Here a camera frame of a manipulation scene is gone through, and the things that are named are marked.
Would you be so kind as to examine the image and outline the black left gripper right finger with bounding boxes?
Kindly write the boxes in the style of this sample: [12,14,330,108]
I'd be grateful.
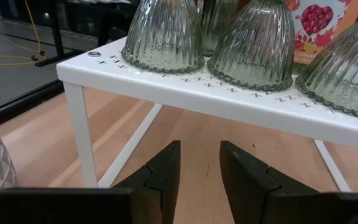
[219,139,319,224]

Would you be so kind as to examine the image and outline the silver tin candle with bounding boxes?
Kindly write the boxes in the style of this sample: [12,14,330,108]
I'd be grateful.
[286,0,358,74]
[197,0,245,57]

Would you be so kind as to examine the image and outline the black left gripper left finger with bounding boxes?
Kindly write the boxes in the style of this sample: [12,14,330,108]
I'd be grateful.
[112,139,181,224]

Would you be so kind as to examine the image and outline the black desk foot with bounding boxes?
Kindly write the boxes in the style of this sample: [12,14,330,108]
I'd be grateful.
[35,0,83,68]

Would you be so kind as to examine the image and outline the yellow extension cable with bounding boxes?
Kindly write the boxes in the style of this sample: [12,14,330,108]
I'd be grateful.
[0,0,48,68]

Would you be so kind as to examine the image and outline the white perforated metal shelf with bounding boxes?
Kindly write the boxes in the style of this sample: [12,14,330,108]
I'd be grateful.
[56,35,358,193]

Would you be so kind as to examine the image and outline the black aluminium table frame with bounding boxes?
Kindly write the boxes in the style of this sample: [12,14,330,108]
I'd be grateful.
[0,79,65,127]

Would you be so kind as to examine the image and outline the green ribbed glass candle holder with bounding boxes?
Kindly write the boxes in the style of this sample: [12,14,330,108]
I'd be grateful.
[206,0,295,92]
[295,2,358,121]
[121,0,205,75]

